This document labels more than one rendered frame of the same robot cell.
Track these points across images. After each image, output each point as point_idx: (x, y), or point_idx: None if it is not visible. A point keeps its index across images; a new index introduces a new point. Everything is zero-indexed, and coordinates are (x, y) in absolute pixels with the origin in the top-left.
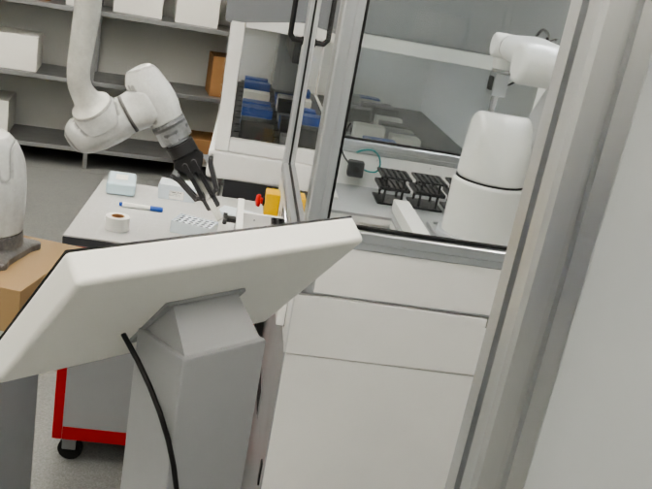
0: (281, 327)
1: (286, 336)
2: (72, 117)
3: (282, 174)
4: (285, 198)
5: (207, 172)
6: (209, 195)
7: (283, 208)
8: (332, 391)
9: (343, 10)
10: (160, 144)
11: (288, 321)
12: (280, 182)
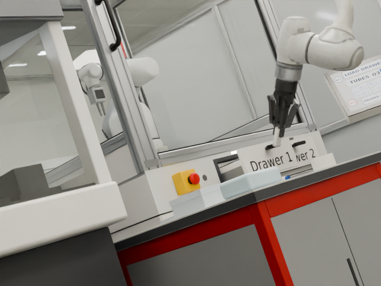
0: (312, 169)
1: (327, 154)
2: (353, 40)
3: (168, 159)
4: (221, 147)
5: (126, 211)
6: (277, 126)
7: (221, 157)
8: None
9: (272, 7)
10: (300, 76)
11: (324, 147)
12: (164, 172)
